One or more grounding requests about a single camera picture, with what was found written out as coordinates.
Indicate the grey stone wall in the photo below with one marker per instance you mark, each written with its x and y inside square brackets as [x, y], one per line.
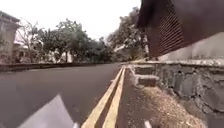
[193, 83]

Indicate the dark red slatted building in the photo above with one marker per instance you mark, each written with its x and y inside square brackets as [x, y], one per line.
[173, 26]

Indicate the low stone wall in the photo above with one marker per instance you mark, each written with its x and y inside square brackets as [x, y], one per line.
[50, 66]

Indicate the brown dirt verge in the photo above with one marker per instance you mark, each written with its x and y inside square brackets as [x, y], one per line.
[160, 106]

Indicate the robot's own part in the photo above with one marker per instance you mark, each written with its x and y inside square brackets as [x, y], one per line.
[147, 124]
[76, 126]

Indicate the row of trees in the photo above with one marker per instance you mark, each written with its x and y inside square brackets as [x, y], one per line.
[73, 40]

